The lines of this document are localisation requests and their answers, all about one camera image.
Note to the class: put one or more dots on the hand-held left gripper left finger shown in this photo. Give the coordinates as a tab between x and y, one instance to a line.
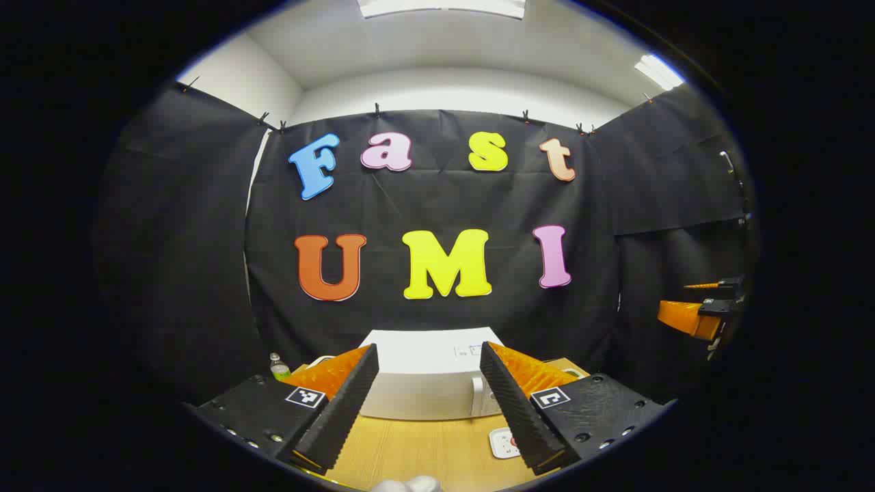
342	410

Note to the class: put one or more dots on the row of black cloth clips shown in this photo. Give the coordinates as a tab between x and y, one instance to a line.
377	109

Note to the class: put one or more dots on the black backdrop cloth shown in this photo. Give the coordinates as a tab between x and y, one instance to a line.
437	198

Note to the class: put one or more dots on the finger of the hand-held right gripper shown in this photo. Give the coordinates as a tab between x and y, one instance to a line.
731	283
687	318

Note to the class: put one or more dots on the small ceiling light panel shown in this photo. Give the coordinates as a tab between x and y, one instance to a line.
657	72

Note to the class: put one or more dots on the long ceiling light panel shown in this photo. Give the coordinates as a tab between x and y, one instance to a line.
441	7

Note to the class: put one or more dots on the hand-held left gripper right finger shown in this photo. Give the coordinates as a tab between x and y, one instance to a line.
519	417

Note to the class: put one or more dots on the white square food plate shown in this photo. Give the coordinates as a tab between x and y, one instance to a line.
501	443

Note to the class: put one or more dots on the clear bottle with green label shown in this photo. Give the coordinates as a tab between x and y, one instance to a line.
279	370

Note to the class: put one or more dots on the white microwave oven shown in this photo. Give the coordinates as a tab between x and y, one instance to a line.
427	383

